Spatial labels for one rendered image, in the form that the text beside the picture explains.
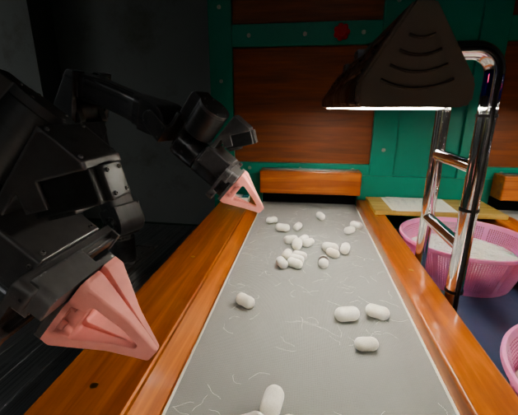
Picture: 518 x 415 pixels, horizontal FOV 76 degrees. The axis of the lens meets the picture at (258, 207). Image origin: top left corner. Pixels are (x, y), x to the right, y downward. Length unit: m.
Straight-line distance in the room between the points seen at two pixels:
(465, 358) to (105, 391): 0.39
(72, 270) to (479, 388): 0.40
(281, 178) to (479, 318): 0.59
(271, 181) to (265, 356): 0.65
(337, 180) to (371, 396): 0.69
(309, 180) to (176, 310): 0.63
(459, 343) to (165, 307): 0.38
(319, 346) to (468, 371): 0.17
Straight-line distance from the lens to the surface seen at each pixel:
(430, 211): 0.70
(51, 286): 0.25
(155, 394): 0.41
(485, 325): 0.73
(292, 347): 0.47
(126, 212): 0.81
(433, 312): 0.55
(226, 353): 0.46
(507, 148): 1.21
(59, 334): 0.30
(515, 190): 1.16
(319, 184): 1.01
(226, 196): 0.62
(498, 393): 0.45
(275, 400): 0.38
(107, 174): 0.24
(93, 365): 0.45
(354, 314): 0.52
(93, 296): 0.27
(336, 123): 1.06
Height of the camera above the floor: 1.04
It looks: 17 degrees down
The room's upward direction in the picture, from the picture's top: straight up
